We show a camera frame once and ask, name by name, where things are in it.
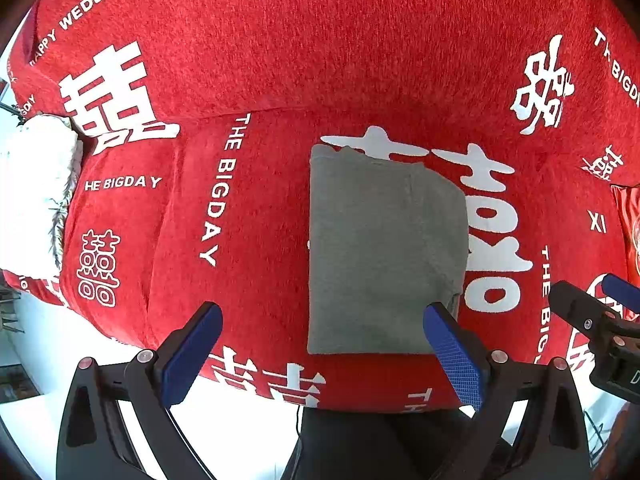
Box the person's dark pants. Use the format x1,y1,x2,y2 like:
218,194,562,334
282,407,481,480

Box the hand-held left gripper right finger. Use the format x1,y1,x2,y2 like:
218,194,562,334
422,301,592,480

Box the red printed blanket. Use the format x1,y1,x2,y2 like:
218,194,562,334
2,0,640,413

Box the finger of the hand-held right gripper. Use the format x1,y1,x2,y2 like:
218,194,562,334
548,280,621,344
601,272,640,307

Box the black wire rack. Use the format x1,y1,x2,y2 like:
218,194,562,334
582,407,613,466

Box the grey sweater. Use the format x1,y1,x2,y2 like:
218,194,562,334
306,142,470,357

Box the white fuzzy cushion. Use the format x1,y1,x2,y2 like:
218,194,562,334
0,114,83,278

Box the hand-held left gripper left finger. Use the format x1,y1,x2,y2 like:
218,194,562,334
56,301,224,480

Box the red pillow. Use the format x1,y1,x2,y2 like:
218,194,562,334
611,184,640,281

